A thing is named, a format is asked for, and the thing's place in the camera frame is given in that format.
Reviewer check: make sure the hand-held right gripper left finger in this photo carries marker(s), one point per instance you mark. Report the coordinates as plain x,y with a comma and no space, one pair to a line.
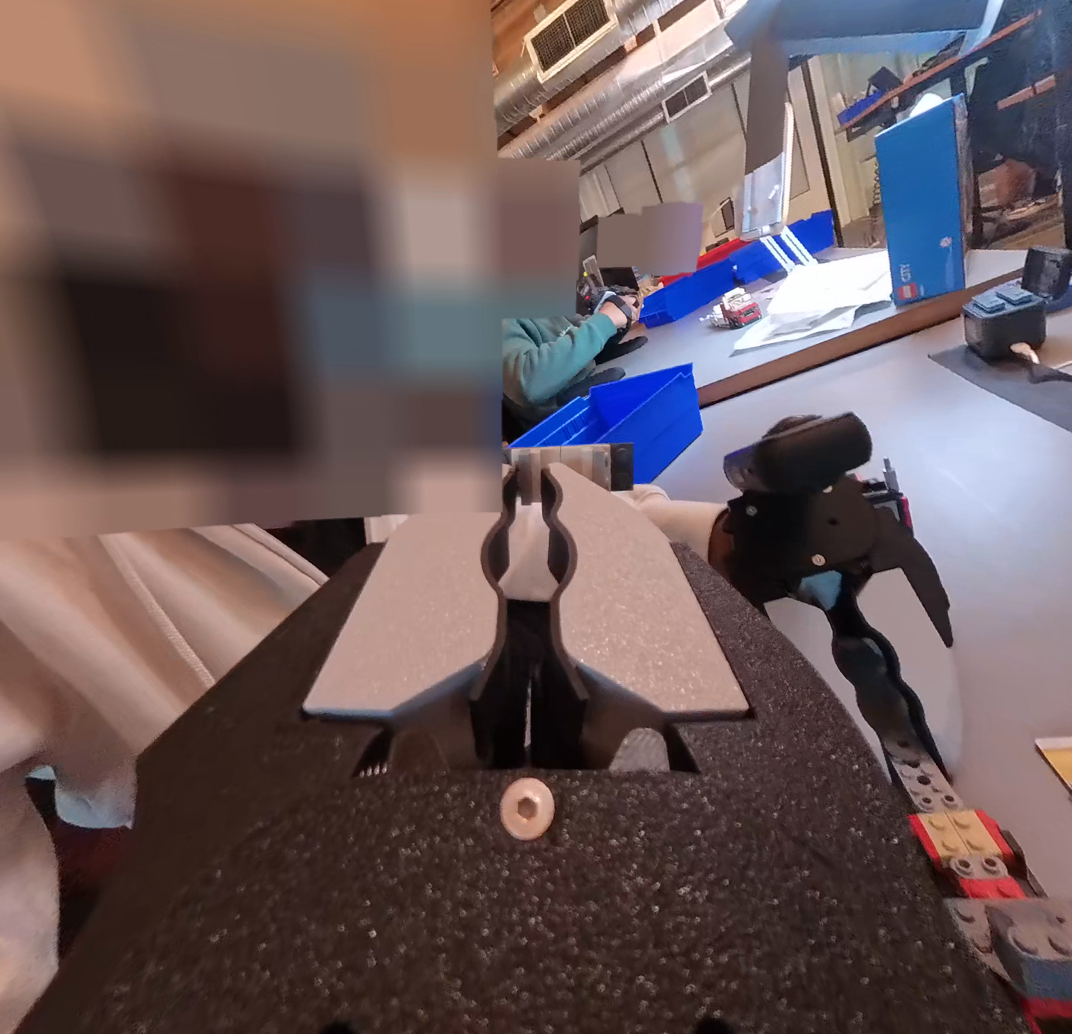
419,624

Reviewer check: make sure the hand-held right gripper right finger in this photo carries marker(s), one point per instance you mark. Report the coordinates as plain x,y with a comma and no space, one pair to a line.
653,624

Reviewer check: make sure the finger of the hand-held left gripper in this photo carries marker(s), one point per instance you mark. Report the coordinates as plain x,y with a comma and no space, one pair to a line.
825,640
934,691

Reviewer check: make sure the dark grey lego plate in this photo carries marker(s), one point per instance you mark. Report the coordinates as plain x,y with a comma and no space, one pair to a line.
622,464

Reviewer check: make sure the red grey lego model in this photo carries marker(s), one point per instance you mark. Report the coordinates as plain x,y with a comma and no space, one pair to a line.
971,850

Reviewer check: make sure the white lego bracket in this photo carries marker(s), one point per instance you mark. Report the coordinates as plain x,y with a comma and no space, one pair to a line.
529,474
582,464

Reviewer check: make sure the person's left forearm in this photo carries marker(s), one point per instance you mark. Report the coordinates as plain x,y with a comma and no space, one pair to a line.
678,523

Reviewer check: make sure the red black lego truck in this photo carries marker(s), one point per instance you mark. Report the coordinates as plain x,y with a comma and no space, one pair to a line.
892,502

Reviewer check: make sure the small red lego truck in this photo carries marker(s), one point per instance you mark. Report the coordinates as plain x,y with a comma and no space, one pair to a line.
737,310

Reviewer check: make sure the blue lego box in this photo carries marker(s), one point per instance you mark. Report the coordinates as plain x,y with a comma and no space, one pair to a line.
921,205

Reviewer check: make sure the closed instruction booklet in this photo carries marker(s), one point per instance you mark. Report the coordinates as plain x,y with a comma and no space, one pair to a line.
1057,762

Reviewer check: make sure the blue plastic bin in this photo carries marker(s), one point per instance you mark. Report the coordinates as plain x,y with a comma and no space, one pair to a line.
645,414
695,293

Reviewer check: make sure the crumpled white paper sheets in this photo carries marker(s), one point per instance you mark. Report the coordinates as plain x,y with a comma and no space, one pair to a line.
821,297

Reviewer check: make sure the dark grey mat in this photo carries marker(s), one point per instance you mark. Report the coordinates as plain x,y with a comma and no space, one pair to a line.
1005,393

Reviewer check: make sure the red plastic bin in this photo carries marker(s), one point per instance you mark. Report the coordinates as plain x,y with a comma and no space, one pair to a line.
724,255

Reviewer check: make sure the small black box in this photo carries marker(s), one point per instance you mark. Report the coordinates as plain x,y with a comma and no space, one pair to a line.
1048,276

